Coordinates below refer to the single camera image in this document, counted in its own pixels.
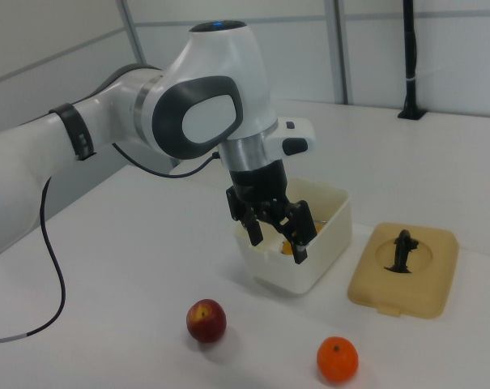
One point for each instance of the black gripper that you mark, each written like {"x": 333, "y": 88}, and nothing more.
{"x": 261, "y": 182}

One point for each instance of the red toy apple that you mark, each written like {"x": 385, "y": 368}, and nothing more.
{"x": 206, "y": 322}

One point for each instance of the orange toy mandarin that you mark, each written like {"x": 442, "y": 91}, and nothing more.
{"x": 337, "y": 358}

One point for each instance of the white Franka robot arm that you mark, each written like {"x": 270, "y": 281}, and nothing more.
{"x": 220, "y": 61}

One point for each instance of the cream plastic container box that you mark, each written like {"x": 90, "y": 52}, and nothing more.
{"x": 293, "y": 275}

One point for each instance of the yellow metal C-clamp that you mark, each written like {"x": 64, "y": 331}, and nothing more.
{"x": 287, "y": 248}

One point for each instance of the tan plastic box lid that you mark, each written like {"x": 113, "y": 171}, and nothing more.
{"x": 427, "y": 291}

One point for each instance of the black pole with base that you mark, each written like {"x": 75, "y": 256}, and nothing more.
{"x": 410, "y": 61}

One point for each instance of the grey partition post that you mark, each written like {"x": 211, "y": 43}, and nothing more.
{"x": 132, "y": 28}
{"x": 337, "y": 48}

